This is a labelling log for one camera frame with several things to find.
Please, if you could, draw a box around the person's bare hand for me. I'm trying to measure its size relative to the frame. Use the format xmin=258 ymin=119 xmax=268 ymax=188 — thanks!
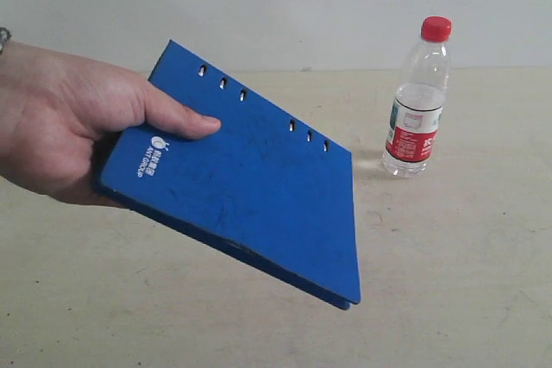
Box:
xmin=1 ymin=41 xmax=221 ymax=207

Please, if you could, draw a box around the blue ring binder notebook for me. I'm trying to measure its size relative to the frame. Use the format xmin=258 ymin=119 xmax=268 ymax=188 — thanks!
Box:
xmin=96 ymin=42 xmax=361 ymax=309

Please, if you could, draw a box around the clear water bottle red cap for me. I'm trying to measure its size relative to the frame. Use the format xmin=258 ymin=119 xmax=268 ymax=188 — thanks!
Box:
xmin=382 ymin=16 xmax=452 ymax=178

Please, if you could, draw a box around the grey knitted sleeve forearm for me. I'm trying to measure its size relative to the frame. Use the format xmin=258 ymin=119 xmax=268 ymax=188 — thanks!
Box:
xmin=0 ymin=27 xmax=12 ymax=54

